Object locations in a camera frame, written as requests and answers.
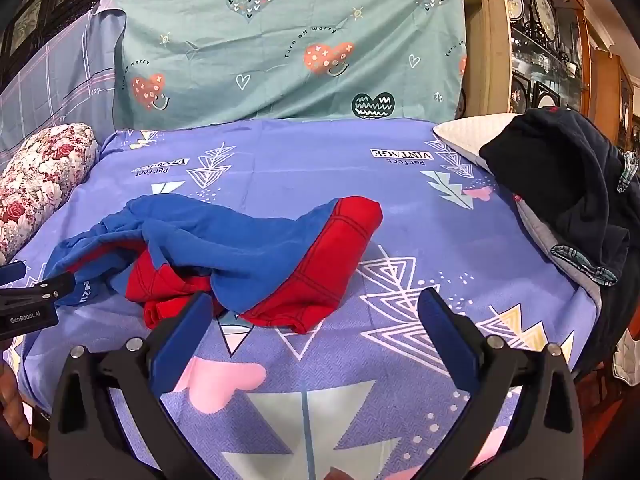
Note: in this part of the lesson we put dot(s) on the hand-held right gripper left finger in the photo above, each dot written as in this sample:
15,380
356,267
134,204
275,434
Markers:
185,340

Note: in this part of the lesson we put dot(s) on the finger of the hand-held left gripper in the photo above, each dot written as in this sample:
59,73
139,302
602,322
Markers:
55,289
11,272

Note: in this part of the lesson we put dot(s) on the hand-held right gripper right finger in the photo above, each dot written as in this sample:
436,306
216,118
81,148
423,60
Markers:
450,340

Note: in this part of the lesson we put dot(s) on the red and blue sweater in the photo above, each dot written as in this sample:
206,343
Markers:
240,255

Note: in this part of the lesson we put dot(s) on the person's left hand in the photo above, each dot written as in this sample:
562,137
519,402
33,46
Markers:
11,400

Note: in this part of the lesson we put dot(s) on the person's right hand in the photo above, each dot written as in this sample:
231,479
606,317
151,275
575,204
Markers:
339,475

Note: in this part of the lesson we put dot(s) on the floral bolster pillow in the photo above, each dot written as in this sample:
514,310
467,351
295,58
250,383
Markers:
40,175

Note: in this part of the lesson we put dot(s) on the grey cloth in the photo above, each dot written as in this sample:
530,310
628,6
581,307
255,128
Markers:
545,240

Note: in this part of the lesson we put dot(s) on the white quilted cloth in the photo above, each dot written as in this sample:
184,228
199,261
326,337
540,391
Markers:
625,360

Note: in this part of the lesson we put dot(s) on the dark navy garment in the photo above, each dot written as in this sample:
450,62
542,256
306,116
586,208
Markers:
550,170

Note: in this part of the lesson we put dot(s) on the grey plaid pillow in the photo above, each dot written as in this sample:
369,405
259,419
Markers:
60,75

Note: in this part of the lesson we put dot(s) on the white pillow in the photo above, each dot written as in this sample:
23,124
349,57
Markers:
465,135

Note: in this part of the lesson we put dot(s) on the purple printed bedsheet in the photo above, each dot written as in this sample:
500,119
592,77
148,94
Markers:
310,170

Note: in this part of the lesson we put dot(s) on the wooden display cabinet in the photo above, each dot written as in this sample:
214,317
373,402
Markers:
492,35

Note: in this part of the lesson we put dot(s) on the teal heart print sheet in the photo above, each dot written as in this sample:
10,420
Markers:
280,35

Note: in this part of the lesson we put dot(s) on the row of decorative plates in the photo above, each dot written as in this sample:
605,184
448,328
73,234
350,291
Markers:
545,15

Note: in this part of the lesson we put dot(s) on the dark framed wall pictures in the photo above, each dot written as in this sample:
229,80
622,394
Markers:
30,25

